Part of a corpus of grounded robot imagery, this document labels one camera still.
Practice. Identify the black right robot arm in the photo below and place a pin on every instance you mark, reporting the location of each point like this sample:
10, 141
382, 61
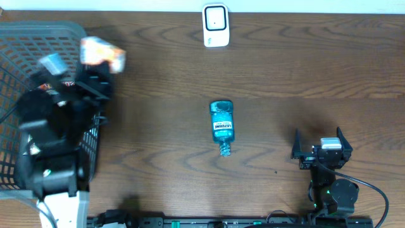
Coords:
330, 195

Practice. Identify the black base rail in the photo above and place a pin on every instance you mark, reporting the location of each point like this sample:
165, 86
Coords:
121, 218

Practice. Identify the blue Listerine mouthwash bottle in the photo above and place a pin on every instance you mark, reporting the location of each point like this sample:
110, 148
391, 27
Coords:
222, 123

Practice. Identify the grey plastic mesh basket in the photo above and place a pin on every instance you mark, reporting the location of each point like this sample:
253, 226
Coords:
22, 45

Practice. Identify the white barcode scanner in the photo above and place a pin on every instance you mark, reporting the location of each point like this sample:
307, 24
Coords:
216, 30

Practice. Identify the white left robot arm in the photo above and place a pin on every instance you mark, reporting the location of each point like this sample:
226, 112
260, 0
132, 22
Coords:
56, 163

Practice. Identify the small orange box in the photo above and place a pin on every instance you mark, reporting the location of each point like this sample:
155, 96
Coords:
94, 51

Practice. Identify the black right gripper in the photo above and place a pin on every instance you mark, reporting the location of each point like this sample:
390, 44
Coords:
307, 159

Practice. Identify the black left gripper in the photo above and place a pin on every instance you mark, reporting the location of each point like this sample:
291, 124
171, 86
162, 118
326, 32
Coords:
83, 92

